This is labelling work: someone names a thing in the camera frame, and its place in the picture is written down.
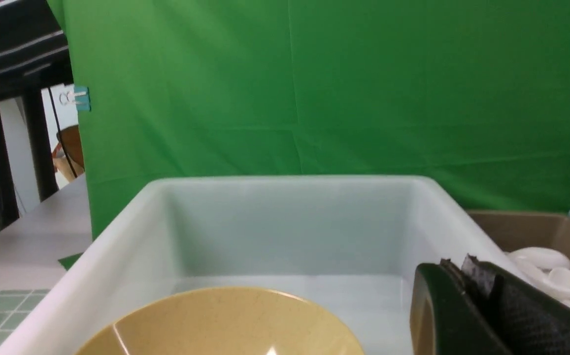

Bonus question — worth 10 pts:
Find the green backdrop cloth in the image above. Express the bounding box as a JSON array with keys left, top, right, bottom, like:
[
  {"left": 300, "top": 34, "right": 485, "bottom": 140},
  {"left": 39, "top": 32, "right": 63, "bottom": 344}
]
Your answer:
[{"left": 48, "top": 0, "right": 570, "bottom": 240}]

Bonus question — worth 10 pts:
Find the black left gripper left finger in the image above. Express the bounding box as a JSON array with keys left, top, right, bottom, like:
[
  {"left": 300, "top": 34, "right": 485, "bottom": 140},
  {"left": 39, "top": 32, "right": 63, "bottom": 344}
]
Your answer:
[{"left": 409, "top": 263, "right": 512, "bottom": 355}]

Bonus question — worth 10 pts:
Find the yellow noodle bowl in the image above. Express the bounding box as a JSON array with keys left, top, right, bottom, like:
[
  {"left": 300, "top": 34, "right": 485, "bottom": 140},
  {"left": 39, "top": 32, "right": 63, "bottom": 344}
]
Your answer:
[{"left": 78, "top": 287, "right": 364, "bottom": 355}]

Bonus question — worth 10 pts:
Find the pile of white spoons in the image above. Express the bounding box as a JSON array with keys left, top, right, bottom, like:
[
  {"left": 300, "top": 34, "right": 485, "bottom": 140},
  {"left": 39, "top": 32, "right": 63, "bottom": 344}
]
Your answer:
[{"left": 505, "top": 247, "right": 570, "bottom": 308}]

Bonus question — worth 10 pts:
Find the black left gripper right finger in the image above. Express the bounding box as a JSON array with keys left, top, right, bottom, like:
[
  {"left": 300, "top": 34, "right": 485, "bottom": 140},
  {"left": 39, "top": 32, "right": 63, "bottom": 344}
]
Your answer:
[{"left": 440, "top": 255, "right": 570, "bottom": 355}]

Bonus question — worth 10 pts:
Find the blue binder clip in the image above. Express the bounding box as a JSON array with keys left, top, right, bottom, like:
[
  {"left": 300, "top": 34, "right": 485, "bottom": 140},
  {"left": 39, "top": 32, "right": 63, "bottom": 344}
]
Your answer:
[{"left": 58, "top": 85, "right": 92, "bottom": 111}]

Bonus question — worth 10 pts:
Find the brown plastic bin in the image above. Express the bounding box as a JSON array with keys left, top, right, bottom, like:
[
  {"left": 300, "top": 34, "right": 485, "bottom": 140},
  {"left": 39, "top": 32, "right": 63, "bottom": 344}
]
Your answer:
[{"left": 467, "top": 211, "right": 570, "bottom": 259}]

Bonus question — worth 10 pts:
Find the large white plastic tub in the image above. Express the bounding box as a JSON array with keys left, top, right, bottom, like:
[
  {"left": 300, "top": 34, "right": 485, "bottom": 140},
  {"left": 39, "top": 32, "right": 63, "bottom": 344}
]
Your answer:
[{"left": 0, "top": 176, "right": 523, "bottom": 355}]

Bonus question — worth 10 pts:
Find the black metal frame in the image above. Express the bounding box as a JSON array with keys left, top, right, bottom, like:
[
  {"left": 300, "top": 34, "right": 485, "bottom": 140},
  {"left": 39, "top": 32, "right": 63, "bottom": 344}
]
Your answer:
[{"left": 0, "top": 0, "right": 73, "bottom": 231}]

